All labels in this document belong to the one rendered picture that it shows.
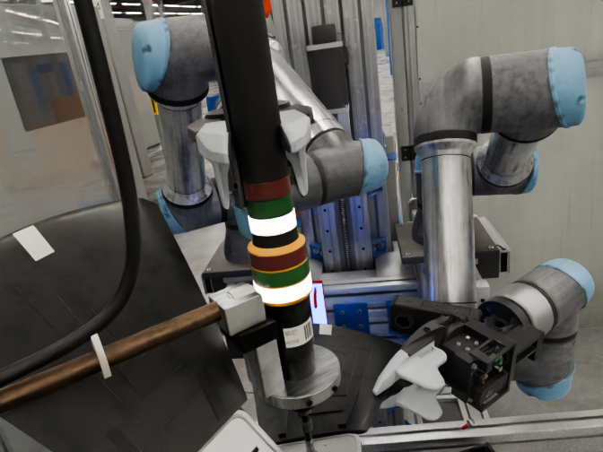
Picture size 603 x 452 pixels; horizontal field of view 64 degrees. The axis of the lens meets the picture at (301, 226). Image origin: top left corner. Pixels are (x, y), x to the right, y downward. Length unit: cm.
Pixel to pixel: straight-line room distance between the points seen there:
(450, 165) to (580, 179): 176
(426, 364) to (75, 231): 37
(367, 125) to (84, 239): 97
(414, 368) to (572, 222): 205
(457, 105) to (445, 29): 142
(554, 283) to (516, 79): 29
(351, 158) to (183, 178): 53
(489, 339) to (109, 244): 41
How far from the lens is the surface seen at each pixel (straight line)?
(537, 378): 78
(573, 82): 79
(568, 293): 71
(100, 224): 46
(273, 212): 33
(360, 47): 129
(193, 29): 90
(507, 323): 65
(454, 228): 74
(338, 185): 64
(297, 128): 33
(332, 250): 132
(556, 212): 250
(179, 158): 105
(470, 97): 77
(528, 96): 78
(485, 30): 222
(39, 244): 45
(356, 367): 60
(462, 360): 57
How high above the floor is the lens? 154
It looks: 21 degrees down
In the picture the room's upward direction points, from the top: 8 degrees counter-clockwise
